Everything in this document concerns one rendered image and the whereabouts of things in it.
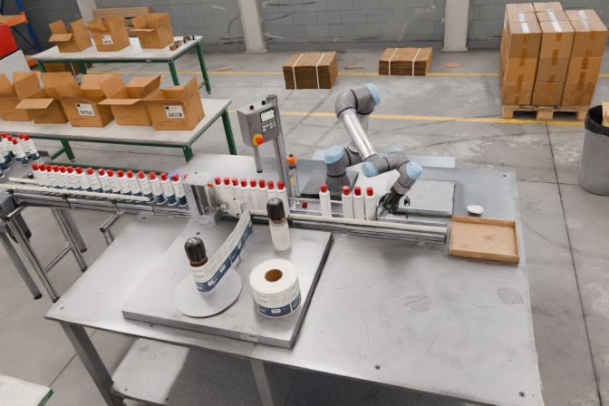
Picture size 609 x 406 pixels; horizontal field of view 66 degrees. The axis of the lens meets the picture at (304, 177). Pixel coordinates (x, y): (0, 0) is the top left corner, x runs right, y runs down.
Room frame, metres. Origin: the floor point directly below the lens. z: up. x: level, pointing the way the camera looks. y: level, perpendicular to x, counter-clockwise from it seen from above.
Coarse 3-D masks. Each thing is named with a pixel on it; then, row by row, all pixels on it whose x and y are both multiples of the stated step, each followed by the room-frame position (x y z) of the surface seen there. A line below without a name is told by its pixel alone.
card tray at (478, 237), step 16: (464, 224) 1.83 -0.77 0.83; (480, 224) 1.81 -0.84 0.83; (496, 224) 1.79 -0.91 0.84; (512, 224) 1.77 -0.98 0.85; (464, 240) 1.71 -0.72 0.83; (480, 240) 1.70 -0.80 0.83; (496, 240) 1.68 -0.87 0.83; (512, 240) 1.67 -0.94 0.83; (464, 256) 1.61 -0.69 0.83; (480, 256) 1.58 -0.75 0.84; (496, 256) 1.56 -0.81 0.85; (512, 256) 1.53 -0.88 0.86
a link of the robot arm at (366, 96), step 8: (352, 88) 2.21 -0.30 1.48; (360, 88) 2.20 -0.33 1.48; (368, 88) 2.19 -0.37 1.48; (360, 96) 2.16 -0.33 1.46; (368, 96) 2.16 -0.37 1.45; (376, 96) 2.17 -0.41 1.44; (360, 104) 2.15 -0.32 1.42; (368, 104) 2.16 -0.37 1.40; (376, 104) 2.19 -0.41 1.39; (360, 112) 2.18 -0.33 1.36; (368, 112) 2.18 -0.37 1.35; (360, 120) 2.22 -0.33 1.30; (368, 120) 2.23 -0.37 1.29; (352, 144) 2.30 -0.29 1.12; (352, 152) 2.29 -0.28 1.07; (352, 160) 2.27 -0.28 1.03; (360, 160) 2.29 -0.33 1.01
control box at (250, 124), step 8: (248, 104) 2.20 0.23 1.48; (256, 104) 2.19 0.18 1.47; (272, 104) 2.18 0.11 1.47; (240, 112) 2.13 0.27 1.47; (248, 112) 2.11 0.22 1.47; (256, 112) 2.12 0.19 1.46; (240, 120) 2.15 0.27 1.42; (248, 120) 2.09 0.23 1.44; (256, 120) 2.12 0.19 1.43; (272, 120) 2.16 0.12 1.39; (240, 128) 2.16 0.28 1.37; (248, 128) 2.09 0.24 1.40; (256, 128) 2.11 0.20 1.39; (248, 136) 2.11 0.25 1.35; (256, 136) 2.10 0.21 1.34; (264, 136) 2.13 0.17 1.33; (272, 136) 2.15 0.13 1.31; (248, 144) 2.12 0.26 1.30; (256, 144) 2.10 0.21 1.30
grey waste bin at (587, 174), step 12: (588, 132) 3.08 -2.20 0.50; (588, 144) 3.06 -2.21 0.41; (600, 144) 2.96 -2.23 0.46; (588, 156) 3.04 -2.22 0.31; (600, 156) 2.96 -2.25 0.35; (588, 168) 3.02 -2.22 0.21; (600, 168) 2.94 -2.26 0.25; (588, 180) 3.00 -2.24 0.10; (600, 180) 2.93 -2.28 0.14; (600, 192) 2.92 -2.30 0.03
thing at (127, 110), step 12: (108, 84) 3.90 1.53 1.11; (120, 84) 4.00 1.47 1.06; (132, 84) 4.05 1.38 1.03; (144, 84) 4.01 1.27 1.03; (156, 84) 3.87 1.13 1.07; (108, 96) 3.83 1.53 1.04; (120, 96) 3.94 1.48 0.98; (132, 96) 4.04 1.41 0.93; (144, 96) 3.72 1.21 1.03; (120, 108) 3.77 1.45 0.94; (132, 108) 3.73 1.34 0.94; (144, 108) 3.69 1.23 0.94; (120, 120) 3.79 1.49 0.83; (132, 120) 3.74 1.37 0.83; (144, 120) 3.70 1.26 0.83
